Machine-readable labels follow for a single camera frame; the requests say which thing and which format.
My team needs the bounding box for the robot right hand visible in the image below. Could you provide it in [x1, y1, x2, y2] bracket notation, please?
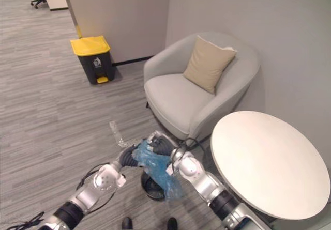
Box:
[146, 131, 178, 157]

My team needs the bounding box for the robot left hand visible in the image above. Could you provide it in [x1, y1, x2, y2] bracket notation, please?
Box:
[120, 144, 142, 167]

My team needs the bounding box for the blue plastic trash bag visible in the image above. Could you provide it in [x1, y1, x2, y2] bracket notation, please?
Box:
[131, 136, 184, 202]

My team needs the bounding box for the small black bin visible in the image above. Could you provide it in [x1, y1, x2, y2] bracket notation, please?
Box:
[140, 172, 169, 200]

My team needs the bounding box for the large yellow-lidded trash can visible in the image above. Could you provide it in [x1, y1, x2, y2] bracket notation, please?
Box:
[70, 35, 116, 85]

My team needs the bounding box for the round white tea table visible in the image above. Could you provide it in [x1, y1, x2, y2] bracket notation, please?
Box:
[209, 110, 331, 220]

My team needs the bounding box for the clear plastic wrapper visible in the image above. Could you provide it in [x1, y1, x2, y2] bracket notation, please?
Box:
[108, 120, 133, 148]

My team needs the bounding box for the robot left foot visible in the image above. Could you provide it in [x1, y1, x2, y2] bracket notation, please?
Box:
[122, 216, 133, 230]

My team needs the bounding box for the grey armchair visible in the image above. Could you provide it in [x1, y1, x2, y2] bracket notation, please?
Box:
[143, 32, 261, 143]

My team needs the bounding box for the beige cushion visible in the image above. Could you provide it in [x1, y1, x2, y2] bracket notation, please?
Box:
[183, 35, 237, 95]

